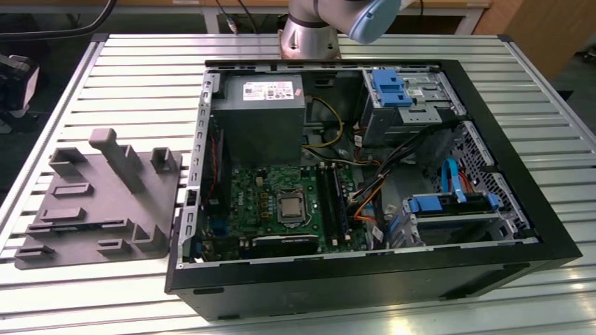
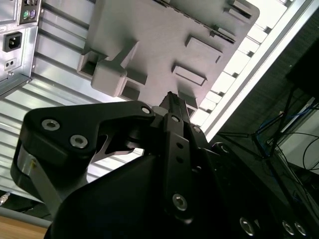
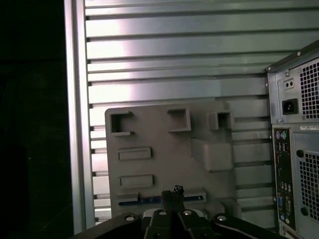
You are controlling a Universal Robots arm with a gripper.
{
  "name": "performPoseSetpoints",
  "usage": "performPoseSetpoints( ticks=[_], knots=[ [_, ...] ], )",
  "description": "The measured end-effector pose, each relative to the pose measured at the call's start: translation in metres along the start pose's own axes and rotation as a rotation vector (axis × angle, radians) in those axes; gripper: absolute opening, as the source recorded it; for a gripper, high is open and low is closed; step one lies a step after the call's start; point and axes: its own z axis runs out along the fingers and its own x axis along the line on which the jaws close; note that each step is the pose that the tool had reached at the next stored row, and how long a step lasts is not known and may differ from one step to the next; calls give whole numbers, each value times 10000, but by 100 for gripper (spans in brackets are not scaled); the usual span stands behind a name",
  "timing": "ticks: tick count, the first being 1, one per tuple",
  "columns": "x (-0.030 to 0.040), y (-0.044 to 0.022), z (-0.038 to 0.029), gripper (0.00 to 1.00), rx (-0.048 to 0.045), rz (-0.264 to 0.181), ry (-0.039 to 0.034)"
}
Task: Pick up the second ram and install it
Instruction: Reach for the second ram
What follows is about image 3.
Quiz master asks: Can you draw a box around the grey plastic parts rack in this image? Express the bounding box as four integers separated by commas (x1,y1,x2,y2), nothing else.
104,101,242,239

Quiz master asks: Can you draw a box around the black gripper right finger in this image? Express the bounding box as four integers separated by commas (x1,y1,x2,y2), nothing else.
172,184,284,239

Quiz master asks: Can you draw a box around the grey power supply unit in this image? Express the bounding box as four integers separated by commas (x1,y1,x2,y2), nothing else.
276,59,319,124

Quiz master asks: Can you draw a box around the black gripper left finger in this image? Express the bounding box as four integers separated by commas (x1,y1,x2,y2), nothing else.
72,190,175,239

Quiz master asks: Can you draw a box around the black open PC case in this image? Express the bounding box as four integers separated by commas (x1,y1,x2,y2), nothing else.
264,39,319,239

